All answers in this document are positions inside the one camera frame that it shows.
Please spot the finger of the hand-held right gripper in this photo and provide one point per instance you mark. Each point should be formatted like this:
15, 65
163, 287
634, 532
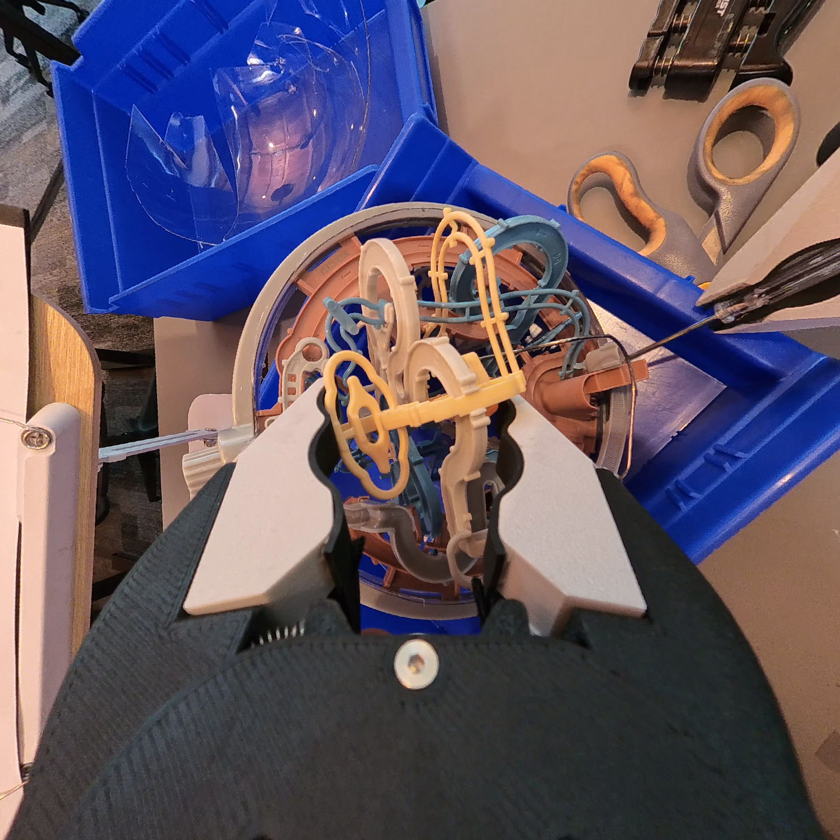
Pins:
787, 239
807, 325

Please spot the clear plastic dome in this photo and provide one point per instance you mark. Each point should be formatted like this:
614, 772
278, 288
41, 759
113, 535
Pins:
282, 138

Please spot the printed instruction board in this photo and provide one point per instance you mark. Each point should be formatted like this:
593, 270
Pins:
13, 459

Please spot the blue plastic bin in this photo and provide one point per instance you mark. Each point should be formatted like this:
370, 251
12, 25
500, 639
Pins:
92, 170
709, 426

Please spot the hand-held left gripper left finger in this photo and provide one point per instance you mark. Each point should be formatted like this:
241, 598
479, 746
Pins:
262, 525

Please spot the colourful plastic maze ball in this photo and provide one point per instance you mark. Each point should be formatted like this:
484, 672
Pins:
387, 289

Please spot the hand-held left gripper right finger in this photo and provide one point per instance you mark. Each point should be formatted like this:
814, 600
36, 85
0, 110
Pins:
564, 525

